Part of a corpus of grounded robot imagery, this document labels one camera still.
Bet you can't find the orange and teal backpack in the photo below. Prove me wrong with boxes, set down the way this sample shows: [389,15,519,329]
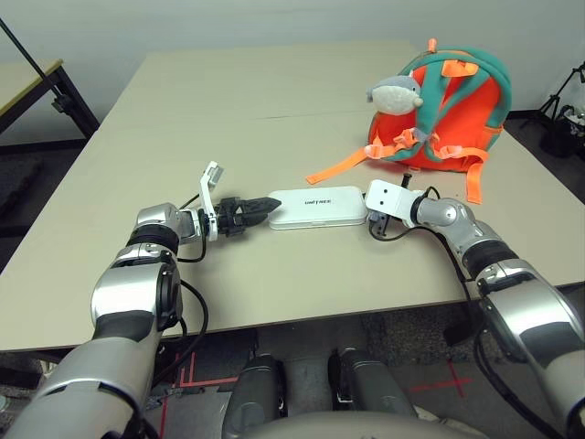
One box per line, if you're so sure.
[304,38,513,205]

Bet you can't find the thin black pole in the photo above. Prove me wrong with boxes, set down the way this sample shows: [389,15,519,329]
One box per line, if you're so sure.
[0,17,65,100]

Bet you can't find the dark grey robot leg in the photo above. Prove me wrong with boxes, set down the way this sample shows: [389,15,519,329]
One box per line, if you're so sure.
[328,348,417,420]
[226,354,289,435]

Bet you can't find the beige robot torso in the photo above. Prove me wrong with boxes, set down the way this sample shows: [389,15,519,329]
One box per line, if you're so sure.
[246,411,485,439]

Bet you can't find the dark grey right robot leg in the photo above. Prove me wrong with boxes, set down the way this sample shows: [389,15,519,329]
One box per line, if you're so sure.
[328,348,417,420]

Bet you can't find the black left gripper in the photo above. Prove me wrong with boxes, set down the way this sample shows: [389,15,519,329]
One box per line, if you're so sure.
[214,196,283,240]

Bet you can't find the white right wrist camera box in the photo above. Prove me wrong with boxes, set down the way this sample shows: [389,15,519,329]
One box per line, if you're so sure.
[367,179,429,228]

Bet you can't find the side table with black frame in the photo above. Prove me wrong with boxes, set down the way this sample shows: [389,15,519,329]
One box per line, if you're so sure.
[0,58,100,144]

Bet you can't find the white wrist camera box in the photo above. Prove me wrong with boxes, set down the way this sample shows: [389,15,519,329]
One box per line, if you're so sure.
[367,179,429,228]
[196,160,226,242]

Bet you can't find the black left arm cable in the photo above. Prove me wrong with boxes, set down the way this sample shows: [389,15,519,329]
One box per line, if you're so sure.
[175,191,212,340]

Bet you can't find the red floor tape lines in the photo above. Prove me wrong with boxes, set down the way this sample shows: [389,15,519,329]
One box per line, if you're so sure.
[157,351,239,431]

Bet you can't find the red floor tape cross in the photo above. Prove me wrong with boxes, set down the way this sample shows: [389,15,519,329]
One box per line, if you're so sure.
[409,360,474,398]

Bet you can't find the black tripod stand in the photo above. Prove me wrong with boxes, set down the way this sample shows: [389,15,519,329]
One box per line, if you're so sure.
[520,63,585,159]

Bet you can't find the black floor mat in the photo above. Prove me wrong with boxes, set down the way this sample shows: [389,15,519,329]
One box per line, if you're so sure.
[0,157,43,217]

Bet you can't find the dark grey left robot leg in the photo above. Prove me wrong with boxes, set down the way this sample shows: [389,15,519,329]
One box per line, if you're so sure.
[226,354,289,435]

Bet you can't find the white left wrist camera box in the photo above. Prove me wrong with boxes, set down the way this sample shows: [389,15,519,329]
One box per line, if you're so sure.
[196,160,226,242]

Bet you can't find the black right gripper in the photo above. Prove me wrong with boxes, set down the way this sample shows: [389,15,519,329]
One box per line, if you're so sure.
[367,213,395,241]

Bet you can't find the white pencil case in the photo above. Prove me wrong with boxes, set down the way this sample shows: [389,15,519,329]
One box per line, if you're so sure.
[267,185,369,231]

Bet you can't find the grey plush shark toy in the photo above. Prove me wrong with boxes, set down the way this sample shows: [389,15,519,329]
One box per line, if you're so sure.
[367,75,424,114]

